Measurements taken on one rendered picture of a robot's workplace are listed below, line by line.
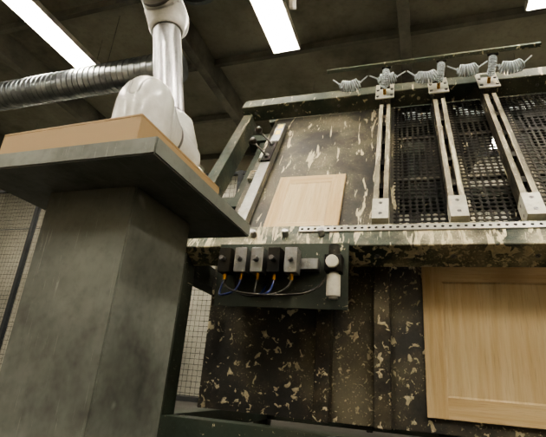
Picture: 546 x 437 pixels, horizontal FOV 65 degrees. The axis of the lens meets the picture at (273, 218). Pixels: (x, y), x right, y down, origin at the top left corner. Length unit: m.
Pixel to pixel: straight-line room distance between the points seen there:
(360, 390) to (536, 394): 0.58
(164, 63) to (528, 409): 1.67
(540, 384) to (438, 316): 0.38
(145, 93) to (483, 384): 1.44
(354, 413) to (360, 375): 0.13
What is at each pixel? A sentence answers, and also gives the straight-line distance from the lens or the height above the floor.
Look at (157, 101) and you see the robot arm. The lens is 1.24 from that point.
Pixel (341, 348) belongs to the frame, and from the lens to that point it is 1.78.
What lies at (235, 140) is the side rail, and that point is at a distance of 2.48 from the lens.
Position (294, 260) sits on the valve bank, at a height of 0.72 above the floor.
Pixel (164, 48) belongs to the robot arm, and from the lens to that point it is 1.64.
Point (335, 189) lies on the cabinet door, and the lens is 1.92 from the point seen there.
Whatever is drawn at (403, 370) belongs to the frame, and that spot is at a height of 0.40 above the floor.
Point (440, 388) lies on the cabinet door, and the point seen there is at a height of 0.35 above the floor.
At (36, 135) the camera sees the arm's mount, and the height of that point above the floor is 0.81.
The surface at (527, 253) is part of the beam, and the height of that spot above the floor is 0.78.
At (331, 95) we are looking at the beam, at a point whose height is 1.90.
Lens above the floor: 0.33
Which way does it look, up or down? 20 degrees up
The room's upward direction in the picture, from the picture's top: 5 degrees clockwise
